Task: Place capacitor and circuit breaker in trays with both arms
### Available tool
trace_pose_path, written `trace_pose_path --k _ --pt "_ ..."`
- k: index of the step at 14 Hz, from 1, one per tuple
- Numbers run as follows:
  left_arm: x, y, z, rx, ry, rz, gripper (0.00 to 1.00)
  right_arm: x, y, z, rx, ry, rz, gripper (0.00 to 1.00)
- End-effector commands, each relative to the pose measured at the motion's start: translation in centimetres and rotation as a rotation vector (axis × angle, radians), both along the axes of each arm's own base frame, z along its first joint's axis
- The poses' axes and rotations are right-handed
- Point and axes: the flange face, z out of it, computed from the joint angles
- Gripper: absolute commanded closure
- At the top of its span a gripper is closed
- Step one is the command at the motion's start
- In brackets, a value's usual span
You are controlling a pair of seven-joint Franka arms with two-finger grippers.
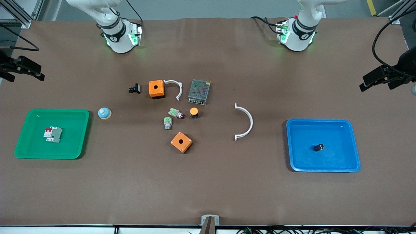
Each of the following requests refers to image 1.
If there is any white red circuit breaker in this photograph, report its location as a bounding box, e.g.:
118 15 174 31
44 126 63 143

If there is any green plastic tray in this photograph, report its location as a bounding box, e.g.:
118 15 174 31
14 109 90 160

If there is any blue plastic tray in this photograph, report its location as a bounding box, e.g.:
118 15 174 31
286 119 361 173

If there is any orange button box with hole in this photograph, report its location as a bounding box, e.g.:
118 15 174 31
170 131 193 154
149 80 165 99

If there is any large white curved clip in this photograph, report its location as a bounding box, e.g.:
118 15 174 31
234 103 254 141

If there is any small white curved clip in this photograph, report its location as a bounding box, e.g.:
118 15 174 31
163 79 183 102

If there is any metal mesh power supply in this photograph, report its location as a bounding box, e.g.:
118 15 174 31
188 79 211 106

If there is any brown table mat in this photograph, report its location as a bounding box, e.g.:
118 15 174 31
0 17 416 227

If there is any aluminium frame profile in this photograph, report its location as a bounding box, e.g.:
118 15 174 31
378 0 416 25
0 0 45 29

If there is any black right base cable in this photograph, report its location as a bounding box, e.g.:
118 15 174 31
125 0 144 22

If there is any black base cable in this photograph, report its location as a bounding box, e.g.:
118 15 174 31
250 16 282 35
125 0 144 22

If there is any black left base cable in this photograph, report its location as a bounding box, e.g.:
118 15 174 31
250 16 282 35

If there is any red push button switch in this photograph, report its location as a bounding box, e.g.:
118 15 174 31
168 108 185 120

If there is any white table edge rail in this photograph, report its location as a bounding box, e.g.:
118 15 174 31
0 224 416 234

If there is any metal table edge bracket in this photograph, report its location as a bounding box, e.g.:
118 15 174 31
199 214 220 234

